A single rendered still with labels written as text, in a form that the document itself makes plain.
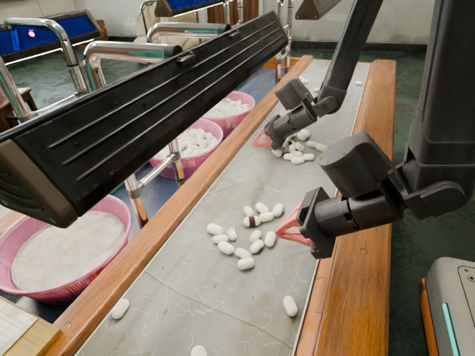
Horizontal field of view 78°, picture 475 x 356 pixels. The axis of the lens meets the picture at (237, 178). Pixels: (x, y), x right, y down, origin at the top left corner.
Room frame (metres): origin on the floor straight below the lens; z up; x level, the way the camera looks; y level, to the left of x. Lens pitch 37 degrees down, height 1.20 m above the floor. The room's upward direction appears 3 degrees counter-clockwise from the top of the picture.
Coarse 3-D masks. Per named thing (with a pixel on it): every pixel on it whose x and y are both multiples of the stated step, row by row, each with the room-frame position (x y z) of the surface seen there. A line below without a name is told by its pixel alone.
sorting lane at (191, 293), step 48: (240, 192) 0.56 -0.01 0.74; (288, 192) 0.55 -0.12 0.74; (192, 240) 0.41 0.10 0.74; (240, 240) 0.41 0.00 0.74; (288, 240) 0.40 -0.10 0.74; (144, 288) 0.31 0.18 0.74; (192, 288) 0.30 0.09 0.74; (240, 288) 0.30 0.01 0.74; (288, 288) 0.29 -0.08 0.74; (96, 336) 0.23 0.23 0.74; (144, 336) 0.22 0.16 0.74; (192, 336) 0.22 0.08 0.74; (240, 336) 0.22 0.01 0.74; (288, 336) 0.21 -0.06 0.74
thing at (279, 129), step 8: (288, 112) 0.73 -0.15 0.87; (272, 120) 0.75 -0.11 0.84; (280, 120) 0.72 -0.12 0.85; (288, 120) 0.70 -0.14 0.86; (272, 128) 0.71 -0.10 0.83; (280, 128) 0.71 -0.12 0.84; (288, 128) 0.69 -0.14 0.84; (272, 136) 0.69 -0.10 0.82; (280, 136) 0.71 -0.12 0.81; (280, 144) 0.69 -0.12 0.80
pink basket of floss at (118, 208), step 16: (96, 208) 0.54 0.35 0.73; (112, 208) 0.53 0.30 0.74; (128, 208) 0.49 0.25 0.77; (16, 224) 0.46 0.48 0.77; (32, 224) 0.48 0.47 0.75; (48, 224) 0.50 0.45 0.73; (128, 224) 0.44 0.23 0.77; (0, 240) 0.42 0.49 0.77; (16, 240) 0.44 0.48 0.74; (0, 256) 0.39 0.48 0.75; (112, 256) 0.36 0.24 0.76; (0, 272) 0.35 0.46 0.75; (96, 272) 0.34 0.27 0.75; (0, 288) 0.30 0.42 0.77; (16, 288) 0.33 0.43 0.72; (48, 288) 0.30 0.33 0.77; (64, 288) 0.31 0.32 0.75; (80, 288) 0.32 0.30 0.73; (64, 304) 0.32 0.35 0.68
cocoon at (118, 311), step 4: (120, 300) 0.28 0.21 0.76; (124, 300) 0.28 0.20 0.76; (120, 304) 0.27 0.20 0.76; (124, 304) 0.27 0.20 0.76; (128, 304) 0.27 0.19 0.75; (116, 308) 0.26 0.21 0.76; (120, 308) 0.26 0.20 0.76; (124, 308) 0.26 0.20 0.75; (112, 312) 0.26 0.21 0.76; (116, 312) 0.26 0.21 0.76; (120, 312) 0.26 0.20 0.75; (112, 316) 0.25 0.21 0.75; (116, 316) 0.25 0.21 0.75; (120, 316) 0.25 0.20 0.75
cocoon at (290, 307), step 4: (288, 296) 0.27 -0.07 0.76; (284, 300) 0.26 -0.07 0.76; (288, 300) 0.26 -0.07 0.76; (292, 300) 0.26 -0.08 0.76; (284, 304) 0.26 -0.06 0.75; (288, 304) 0.25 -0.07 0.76; (292, 304) 0.25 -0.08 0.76; (288, 308) 0.25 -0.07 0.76; (292, 308) 0.25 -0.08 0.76; (296, 308) 0.25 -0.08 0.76; (288, 312) 0.24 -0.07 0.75; (292, 312) 0.24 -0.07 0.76; (296, 312) 0.24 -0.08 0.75
